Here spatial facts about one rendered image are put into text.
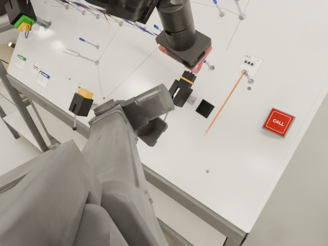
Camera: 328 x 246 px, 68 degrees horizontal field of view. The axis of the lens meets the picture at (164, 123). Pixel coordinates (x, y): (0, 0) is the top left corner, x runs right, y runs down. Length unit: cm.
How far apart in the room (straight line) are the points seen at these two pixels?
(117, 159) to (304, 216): 173
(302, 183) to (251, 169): 135
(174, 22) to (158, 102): 14
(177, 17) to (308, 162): 183
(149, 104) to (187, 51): 13
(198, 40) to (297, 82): 27
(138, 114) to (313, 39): 45
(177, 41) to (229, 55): 25
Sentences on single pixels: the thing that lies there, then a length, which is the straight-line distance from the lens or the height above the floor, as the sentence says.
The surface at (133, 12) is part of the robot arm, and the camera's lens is 43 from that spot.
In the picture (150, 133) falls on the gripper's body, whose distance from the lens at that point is 56.
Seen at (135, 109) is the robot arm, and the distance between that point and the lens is 45.
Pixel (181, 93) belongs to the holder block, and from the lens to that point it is 61.
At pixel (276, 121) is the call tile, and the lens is 61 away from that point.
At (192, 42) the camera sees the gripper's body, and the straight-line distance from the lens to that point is 49.
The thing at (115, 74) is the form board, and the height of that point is 103.
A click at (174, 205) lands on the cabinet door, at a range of 91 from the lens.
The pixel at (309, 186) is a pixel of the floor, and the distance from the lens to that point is 200.
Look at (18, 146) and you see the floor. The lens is 225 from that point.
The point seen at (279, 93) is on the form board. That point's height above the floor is 113.
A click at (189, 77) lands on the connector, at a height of 114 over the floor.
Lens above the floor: 149
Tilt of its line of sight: 45 degrees down
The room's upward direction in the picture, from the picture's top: straight up
